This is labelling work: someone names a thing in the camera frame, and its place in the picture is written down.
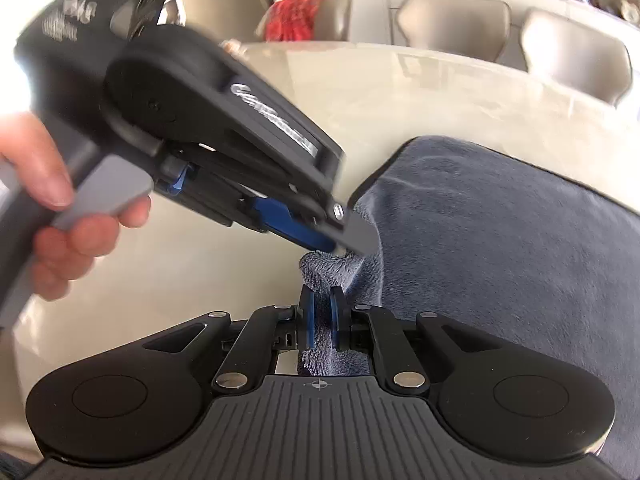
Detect grey and blue towel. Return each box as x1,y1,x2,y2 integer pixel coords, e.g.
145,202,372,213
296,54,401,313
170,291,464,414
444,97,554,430
299,136,639,479

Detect person's left hand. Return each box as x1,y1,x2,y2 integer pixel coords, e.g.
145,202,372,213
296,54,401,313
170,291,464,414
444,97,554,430
0,110,153,302

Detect red cloth on chair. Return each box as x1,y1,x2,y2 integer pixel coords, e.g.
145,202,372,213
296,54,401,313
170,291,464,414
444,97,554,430
264,0,324,42

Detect grey chair with red cloth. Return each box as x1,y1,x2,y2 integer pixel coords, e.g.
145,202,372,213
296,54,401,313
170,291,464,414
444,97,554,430
255,0,352,42

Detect beige dining chair left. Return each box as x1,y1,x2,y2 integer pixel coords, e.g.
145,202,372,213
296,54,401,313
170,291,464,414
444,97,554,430
395,0,511,62

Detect beige dining chair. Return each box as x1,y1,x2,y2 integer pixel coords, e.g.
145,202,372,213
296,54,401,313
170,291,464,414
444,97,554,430
395,0,511,62
520,9,634,105

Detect beige dining chair right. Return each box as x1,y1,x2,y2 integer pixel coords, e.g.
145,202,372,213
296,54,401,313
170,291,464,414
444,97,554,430
520,9,634,105

